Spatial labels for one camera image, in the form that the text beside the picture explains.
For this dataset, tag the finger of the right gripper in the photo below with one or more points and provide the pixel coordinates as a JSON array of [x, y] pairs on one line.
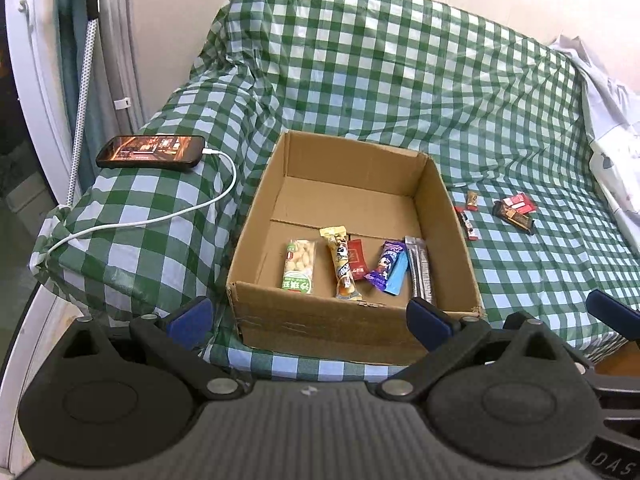
[[614, 314]]

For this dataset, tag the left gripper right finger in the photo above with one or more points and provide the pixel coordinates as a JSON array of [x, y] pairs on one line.
[[450, 344]]

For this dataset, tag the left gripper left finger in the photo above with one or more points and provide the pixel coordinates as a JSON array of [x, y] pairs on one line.
[[171, 341]]

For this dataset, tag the silver snack pouch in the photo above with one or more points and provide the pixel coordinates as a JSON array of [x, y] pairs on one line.
[[419, 267]]

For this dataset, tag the yellow snack bag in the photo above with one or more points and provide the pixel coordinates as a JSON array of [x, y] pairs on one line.
[[337, 240]]

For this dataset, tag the blue snack stick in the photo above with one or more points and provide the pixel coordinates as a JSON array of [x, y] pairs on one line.
[[396, 279]]

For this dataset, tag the purple snack bar wrapper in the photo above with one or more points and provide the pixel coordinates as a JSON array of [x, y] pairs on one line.
[[379, 275]]

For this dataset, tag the red white slim bar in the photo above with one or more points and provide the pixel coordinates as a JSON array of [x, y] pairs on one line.
[[466, 224]]

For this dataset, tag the red square snack packet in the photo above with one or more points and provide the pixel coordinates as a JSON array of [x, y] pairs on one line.
[[356, 260]]

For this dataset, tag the peanut snack pack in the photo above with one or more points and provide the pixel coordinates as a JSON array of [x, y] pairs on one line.
[[298, 270]]

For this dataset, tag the cardboard box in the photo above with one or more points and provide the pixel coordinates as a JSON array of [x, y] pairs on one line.
[[377, 193]]

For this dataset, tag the black smartphone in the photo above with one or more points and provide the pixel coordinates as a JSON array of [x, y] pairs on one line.
[[163, 151]]

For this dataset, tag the white printed pillow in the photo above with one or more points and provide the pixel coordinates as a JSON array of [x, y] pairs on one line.
[[611, 112]]

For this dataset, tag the green checkered cloth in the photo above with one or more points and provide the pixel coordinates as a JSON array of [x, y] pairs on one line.
[[498, 113]]

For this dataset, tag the white door frame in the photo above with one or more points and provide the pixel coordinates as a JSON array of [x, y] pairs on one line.
[[33, 47]]

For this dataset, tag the mop handle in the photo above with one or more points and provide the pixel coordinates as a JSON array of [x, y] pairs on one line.
[[78, 39]]

